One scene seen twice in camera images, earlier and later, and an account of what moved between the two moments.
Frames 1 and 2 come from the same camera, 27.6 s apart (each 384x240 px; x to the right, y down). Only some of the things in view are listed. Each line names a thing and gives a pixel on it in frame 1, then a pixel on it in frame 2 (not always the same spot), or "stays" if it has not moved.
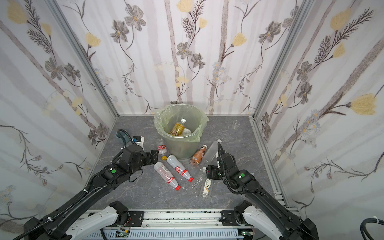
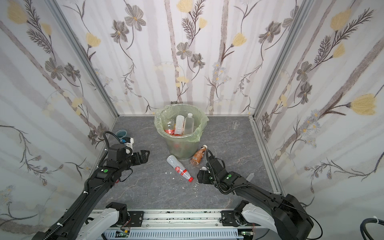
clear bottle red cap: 167,175 to 180,121
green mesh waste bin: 168,116 stays
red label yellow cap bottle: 162,150 to 171,127
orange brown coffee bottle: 198,156 stays
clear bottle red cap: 180,169 stays
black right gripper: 223,163 to 205,175
